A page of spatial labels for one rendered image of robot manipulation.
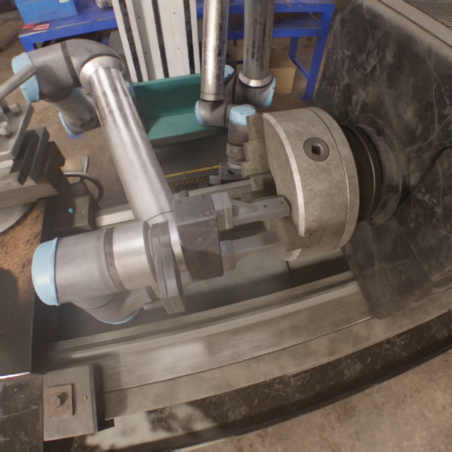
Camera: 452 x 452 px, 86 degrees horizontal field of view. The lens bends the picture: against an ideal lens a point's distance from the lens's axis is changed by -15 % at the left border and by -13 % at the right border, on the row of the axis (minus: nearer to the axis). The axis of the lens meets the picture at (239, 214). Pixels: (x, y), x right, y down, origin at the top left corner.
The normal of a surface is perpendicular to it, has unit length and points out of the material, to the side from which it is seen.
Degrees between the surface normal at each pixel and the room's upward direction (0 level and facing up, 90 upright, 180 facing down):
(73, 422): 0
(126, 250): 18
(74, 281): 50
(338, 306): 0
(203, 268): 77
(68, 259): 13
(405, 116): 90
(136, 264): 45
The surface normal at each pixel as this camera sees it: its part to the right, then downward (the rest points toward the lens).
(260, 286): -0.09, -0.43
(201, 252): 0.26, 0.67
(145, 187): 0.11, -0.31
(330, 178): 0.18, 0.02
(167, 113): 0.26, 0.81
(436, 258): -0.96, 0.21
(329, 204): 0.23, 0.30
